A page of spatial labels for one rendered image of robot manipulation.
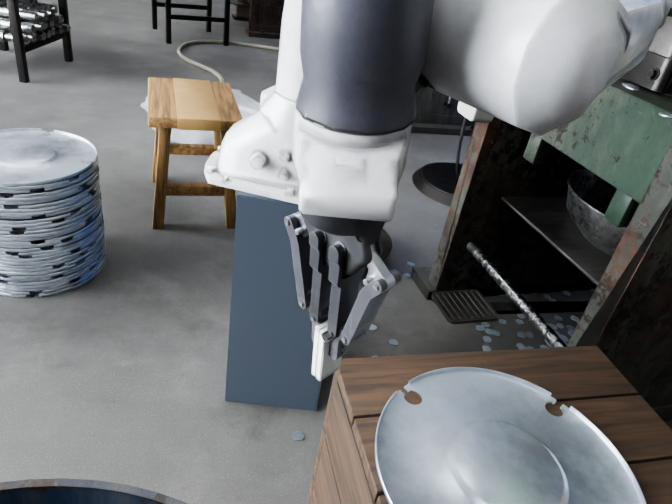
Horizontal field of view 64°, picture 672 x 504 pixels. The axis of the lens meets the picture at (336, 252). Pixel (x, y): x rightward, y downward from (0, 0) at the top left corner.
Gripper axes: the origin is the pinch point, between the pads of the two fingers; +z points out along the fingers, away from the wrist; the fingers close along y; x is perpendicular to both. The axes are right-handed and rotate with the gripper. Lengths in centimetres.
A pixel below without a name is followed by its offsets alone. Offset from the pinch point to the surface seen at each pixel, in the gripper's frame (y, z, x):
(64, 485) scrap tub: -1.8, -5.5, 25.8
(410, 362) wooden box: -1.0, 11.6, -14.7
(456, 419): -10.5, 11.0, -11.9
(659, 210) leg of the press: -12, -3, -54
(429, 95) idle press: 121, 48, -178
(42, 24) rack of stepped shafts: 236, 30, -47
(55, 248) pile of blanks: 81, 34, 5
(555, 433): -19.0, 11.8, -20.2
